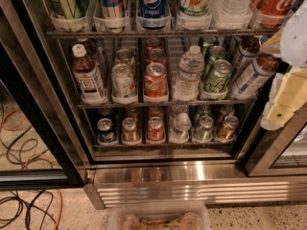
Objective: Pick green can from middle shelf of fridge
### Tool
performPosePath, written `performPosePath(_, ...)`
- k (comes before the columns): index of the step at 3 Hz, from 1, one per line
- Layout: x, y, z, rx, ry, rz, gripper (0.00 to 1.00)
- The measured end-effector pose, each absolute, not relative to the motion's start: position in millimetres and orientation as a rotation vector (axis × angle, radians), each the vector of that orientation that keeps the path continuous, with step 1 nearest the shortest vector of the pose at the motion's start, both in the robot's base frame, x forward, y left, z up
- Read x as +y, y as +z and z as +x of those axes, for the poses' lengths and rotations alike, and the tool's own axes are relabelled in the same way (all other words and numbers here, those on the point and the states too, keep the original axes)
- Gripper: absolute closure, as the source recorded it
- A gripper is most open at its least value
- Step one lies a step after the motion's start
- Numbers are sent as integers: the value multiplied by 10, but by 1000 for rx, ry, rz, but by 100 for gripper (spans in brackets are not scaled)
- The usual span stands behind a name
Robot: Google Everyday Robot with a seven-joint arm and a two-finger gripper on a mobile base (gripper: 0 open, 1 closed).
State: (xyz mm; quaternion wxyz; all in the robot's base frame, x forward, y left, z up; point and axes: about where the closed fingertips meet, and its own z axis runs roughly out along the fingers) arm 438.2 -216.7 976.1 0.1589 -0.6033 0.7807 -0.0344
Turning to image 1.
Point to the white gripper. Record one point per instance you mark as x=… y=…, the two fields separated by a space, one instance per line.
x=296 y=40

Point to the large red cola can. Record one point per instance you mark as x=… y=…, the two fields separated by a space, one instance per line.
x=272 y=13

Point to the brown can bottom right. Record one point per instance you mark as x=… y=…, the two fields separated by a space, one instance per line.
x=227 y=127

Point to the right glass fridge door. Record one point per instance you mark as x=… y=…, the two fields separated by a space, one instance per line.
x=283 y=151

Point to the glass fridge door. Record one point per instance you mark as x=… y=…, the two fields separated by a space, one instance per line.
x=283 y=151
x=34 y=144

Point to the top shelf water bottle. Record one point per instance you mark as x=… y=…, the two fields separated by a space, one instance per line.
x=233 y=0

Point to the shelf water bottle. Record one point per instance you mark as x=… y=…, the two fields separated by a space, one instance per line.
x=179 y=133
x=233 y=0
x=188 y=75

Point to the middle shelf water bottle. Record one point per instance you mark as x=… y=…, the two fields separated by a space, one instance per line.
x=188 y=75

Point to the green can bottom shelf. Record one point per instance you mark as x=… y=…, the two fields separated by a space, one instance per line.
x=204 y=128

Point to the white green soda can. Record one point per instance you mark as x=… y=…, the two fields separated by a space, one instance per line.
x=194 y=0

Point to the bottom shelf water bottle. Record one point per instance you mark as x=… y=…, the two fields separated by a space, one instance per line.
x=179 y=133

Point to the front red cola can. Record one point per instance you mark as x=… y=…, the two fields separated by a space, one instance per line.
x=155 y=80

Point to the rear red cola can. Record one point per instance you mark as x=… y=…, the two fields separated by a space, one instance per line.
x=153 y=43

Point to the red can bottom shelf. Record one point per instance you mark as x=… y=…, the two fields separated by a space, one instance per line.
x=155 y=129

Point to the blue pepsi can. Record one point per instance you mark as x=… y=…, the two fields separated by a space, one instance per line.
x=152 y=13

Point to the rear white soda can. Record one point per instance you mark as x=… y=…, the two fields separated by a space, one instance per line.
x=126 y=56

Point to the front white soda can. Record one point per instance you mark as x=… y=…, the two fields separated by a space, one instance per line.
x=122 y=81

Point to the gold can bottom left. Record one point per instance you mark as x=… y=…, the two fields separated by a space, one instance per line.
x=130 y=130

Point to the blue energy drink can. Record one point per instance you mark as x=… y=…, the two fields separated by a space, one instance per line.
x=113 y=14

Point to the blue can bottom shelf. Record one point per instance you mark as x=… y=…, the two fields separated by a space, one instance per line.
x=106 y=131

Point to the tall green can top shelf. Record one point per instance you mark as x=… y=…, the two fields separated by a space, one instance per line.
x=70 y=15

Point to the left glass fridge door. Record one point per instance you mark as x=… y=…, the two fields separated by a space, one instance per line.
x=34 y=144

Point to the right front tea bottle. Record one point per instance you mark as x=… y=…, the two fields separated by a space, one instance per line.
x=254 y=77

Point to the right rear tea bottle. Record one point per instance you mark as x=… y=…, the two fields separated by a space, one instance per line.
x=247 y=50

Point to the steel refrigerator cabinet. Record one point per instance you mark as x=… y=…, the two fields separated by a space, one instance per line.
x=122 y=172

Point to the left iced tea bottle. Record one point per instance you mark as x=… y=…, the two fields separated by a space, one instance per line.
x=87 y=74

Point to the clear plastic food container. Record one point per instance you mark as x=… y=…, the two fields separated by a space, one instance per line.
x=160 y=215

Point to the top wire shelf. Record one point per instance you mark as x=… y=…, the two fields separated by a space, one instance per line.
x=164 y=34

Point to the wire shelf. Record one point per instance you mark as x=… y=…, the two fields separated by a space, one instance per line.
x=169 y=103
x=164 y=34

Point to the middle wire shelf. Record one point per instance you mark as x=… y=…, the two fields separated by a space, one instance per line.
x=169 y=103

